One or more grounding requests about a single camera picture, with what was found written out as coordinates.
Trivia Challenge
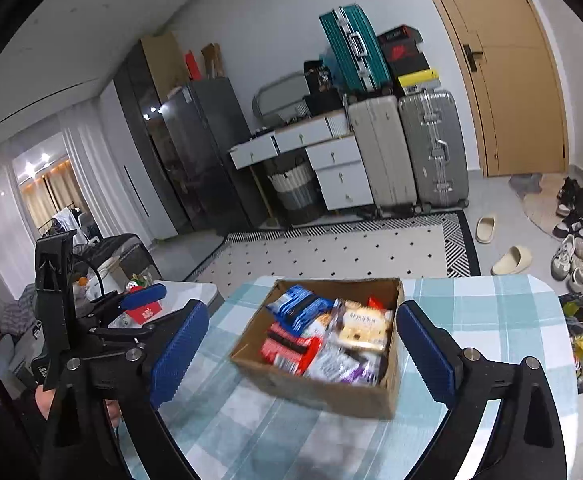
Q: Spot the yellow black shoe box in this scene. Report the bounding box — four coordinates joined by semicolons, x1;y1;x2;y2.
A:
395;69;443;96

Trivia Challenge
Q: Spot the slim brown cardboard box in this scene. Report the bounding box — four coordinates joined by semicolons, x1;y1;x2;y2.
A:
200;42;225;79

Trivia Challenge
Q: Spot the grey door mat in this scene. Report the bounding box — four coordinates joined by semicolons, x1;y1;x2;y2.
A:
508;172;545;197

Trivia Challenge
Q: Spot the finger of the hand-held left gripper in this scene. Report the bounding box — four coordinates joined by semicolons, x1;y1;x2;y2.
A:
90;324;157;357
86;282;168;322

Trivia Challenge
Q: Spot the blue checked tablecloth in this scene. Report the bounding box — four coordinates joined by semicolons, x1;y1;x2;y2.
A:
116;274;581;480

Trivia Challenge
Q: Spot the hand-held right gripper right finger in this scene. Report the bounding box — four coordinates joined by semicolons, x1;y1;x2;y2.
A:
396;301;570;480

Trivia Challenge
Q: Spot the white drawer dresser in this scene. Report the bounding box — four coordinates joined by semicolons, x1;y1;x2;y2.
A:
228;109;376;212

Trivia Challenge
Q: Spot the striped grey cloth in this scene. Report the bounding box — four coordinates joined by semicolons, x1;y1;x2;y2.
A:
0;295;37;341

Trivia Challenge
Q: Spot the black bag white print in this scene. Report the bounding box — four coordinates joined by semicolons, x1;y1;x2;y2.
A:
303;59;346;114

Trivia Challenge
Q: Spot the red paper bag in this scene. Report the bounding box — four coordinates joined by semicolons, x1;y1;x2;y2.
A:
184;50;204;82

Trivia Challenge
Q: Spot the tall tan cardboard box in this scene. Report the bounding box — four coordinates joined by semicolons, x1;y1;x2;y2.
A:
140;31;190;95

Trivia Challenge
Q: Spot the white curtain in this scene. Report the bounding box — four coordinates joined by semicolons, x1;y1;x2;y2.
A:
0;105;148;311

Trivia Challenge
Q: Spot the beige slipper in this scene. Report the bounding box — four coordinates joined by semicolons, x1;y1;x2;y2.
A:
475;214;499;245
490;245;533;277

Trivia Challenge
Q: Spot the person's left hand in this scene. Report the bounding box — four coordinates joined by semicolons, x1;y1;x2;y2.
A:
34;387;123;431

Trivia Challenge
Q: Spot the black shoe box red lettering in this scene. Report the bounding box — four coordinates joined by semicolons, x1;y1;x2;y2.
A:
375;25;422;44

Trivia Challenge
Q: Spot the woven laundry basket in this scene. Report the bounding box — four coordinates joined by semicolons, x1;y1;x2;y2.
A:
265;156;323;227

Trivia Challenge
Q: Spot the dark sofa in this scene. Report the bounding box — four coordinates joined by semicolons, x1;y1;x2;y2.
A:
78;233;163;283

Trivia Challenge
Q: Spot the black cable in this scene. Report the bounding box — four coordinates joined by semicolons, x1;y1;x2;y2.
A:
74;255;108;303

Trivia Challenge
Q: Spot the blue snack packet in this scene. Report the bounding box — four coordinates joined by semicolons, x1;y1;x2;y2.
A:
266;285;315;330
299;296;335;332

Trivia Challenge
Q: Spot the arched mirror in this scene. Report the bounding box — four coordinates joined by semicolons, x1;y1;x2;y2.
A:
251;72;313;125

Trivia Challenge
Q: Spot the beige snack packet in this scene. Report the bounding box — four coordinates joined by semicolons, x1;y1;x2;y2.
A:
331;300;395;352

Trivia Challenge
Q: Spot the clothes rack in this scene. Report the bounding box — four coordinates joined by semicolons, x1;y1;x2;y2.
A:
44;204;99;241

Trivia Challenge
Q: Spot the wooden door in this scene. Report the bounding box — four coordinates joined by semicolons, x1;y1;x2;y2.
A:
410;0;571;179

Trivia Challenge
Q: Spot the round beige mat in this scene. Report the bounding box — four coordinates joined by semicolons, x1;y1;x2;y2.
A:
523;189;575;242

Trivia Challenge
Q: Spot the dark glass cabinet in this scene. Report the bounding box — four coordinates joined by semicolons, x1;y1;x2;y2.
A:
112;42;195;239

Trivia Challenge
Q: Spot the grey refrigerator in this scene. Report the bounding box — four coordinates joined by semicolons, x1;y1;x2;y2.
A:
158;77;268;235

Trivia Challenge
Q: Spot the small purple snack packet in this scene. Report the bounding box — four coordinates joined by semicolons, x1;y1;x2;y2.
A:
346;355;388;387

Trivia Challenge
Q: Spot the beige curtain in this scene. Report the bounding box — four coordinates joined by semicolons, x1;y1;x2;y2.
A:
14;155;88;236

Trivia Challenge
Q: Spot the plain black shoe box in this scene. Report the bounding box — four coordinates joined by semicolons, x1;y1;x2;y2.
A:
389;55;431;80

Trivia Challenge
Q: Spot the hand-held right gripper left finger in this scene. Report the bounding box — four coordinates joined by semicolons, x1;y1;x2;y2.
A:
40;301;211;480

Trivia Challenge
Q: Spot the red white snack packet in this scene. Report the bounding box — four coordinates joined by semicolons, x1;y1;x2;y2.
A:
268;321;323;350
260;337;318;377

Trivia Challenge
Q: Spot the beige suitcase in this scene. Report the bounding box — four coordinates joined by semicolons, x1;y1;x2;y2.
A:
345;95;419;217

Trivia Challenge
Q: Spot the teal suitcase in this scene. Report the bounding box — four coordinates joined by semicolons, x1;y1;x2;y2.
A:
318;3;393;94

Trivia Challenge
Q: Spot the white black snack packet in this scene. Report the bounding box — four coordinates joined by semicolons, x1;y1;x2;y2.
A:
303;345;353;382

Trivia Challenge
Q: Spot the silver suitcase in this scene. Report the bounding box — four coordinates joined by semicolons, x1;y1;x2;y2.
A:
396;88;471;212

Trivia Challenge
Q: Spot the dotted rug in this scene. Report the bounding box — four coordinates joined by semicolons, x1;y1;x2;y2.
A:
188;210;483;287

